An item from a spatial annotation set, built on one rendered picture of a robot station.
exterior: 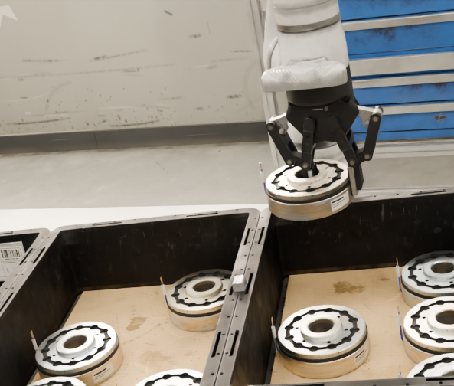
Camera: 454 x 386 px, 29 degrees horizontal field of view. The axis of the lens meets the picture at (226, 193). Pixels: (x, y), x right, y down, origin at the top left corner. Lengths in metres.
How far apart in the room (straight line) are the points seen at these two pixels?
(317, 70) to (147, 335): 0.42
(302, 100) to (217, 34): 2.96
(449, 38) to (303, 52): 1.88
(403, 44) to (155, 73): 1.58
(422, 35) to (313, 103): 1.87
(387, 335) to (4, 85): 3.63
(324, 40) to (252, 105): 3.03
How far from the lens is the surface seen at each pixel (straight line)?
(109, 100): 4.23
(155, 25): 4.00
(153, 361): 1.07
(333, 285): 1.15
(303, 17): 0.93
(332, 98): 0.96
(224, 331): 0.91
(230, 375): 0.84
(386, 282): 1.14
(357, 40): 2.84
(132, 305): 1.19
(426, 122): 2.90
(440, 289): 1.05
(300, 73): 0.91
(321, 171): 1.03
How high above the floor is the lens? 1.42
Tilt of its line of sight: 24 degrees down
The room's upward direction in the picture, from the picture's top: 11 degrees counter-clockwise
